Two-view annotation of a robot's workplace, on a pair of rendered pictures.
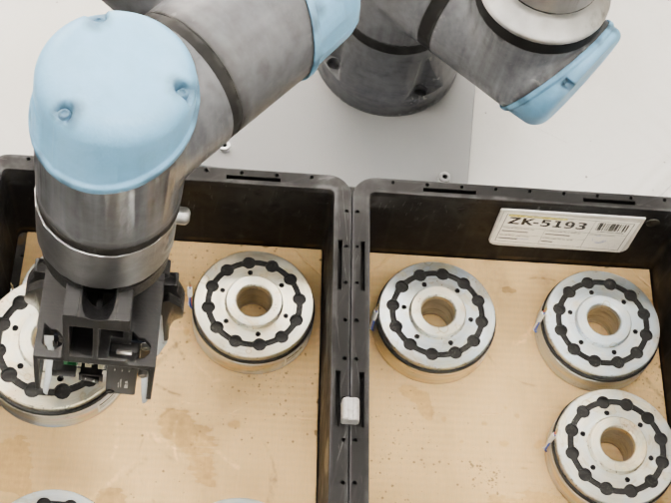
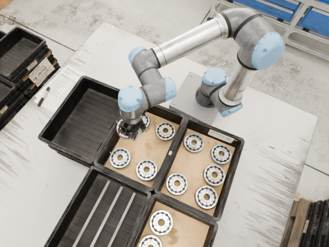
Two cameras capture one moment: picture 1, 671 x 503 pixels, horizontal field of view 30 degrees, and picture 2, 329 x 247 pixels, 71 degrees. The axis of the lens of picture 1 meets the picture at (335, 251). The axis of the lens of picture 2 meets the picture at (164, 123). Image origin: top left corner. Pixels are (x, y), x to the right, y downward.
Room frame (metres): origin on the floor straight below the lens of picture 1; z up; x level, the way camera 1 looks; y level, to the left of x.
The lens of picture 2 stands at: (0.07, -0.16, 1.95)
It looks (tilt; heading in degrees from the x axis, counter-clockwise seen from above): 65 degrees down; 30
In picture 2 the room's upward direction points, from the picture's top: 3 degrees clockwise
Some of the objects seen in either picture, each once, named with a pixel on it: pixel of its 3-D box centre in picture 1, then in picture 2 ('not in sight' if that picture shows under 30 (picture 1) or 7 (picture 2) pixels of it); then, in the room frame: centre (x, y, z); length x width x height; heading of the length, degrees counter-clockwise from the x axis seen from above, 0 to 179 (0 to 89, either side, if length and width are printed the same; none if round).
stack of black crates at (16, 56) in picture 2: not in sight; (27, 68); (0.50, 1.42, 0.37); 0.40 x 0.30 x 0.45; 3
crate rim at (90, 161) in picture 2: not in sight; (87, 116); (0.30, 0.41, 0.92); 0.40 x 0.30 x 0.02; 9
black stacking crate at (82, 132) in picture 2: not in sight; (90, 120); (0.30, 0.41, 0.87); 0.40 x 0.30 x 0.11; 9
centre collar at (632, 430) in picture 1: (617, 445); (214, 174); (0.40, -0.26, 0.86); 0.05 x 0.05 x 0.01
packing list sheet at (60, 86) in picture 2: not in sight; (63, 88); (0.42, 0.79, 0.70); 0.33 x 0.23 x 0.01; 3
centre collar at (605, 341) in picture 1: (603, 320); (221, 153); (0.51, -0.24, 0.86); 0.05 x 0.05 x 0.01
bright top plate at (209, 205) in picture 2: not in sight; (206, 197); (0.30, -0.27, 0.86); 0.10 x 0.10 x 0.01
